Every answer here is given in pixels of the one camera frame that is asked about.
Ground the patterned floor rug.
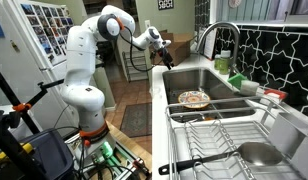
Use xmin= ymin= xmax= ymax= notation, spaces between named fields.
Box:
xmin=119 ymin=102 xmax=153 ymax=139

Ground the white refrigerator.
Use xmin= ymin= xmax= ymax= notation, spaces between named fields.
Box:
xmin=0 ymin=0 xmax=88 ymax=134

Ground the green soap bottle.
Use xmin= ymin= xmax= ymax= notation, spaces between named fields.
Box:
xmin=219 ymin=49 xmax=232 ymax=76

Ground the wire storage shelf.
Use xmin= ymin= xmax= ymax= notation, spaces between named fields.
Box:
xmin=122 ymin=49 xmax=150 ymax=83

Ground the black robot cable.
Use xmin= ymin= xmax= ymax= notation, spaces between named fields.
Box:
xmin=118 ymin=25 xmax=162 ymax=73

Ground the green plug connector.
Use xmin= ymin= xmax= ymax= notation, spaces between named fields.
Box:
xmin=100 ymin=141 xmax=114 ymax=160

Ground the grey cutlery holder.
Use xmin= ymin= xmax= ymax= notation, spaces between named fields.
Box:
xmin=267 ymin=112 xmax=308 ymax=180

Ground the photo collage sheet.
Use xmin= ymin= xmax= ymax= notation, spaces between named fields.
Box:
xmin=19 ymin=2 xmax=75 ymax=65

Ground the black tripod with orange clamp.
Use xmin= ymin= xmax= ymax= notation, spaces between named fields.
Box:
xmin=0 ymin=63 xmax=67 ymax=180

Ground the colourful painted ceramic plate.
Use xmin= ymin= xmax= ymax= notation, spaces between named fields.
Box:
xmin=177 ymin=90 xmax=212 ymax=110

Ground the small green bottle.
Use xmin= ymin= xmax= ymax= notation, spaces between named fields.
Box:
xmin=213 ymin=53 xmax=222 ymax=71

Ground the metal dish rack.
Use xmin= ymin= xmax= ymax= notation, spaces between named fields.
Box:
xmin=164 ymin=95 xmax=308 ymax=180

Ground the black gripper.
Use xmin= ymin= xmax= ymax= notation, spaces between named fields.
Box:
xmin=158 ymin=47 xmax=176 ymax=71

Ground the brown cardboard box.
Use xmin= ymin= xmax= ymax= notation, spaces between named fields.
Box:
xmin=150 ymin=29 xmax=195 ymax=66

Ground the black white wall art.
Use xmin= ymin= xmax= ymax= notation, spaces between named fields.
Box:
xmin=157 ymin=0 xmax=175 ymax=11

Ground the stainless steel sink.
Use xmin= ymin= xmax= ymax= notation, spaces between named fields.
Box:
xmin=161 ymin=66 xmax=258 ymax=124

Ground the wooden robot platform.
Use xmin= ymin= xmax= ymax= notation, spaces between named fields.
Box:
xmin=65 ymin=121 xmax=153 ymax=180

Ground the yellow tool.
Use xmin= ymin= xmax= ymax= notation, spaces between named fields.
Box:
xmin=0 ymin=143 xmax=35 ymax=161

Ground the black-handled steel ladle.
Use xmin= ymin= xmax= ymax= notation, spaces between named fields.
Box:
xmin=158 ymin=141 xmax=284 ymax=176

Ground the steel gooseneck faucet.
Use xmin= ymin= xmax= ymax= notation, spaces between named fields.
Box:
xmin=195 ymin=21 xmax=242 ymax=78

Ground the green sponge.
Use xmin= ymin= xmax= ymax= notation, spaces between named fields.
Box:
xmin=227 ymin=73 xmax=248 ymax=90

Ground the white sponge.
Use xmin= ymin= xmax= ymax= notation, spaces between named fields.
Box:
xmin=239 ymin=79 xmax=261 ymax=97

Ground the dark blue plastic bin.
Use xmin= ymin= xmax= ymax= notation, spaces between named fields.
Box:
xmin=0 ymin=128 xmax=75 ymax=180

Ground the clear plastic container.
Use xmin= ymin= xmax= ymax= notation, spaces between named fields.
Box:
xmin=148 ymin=78 xmax=163 ymax=98

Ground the kitchen window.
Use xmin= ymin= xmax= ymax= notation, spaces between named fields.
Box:
xmin=215 ymin=0 xmax=308 ymax=25

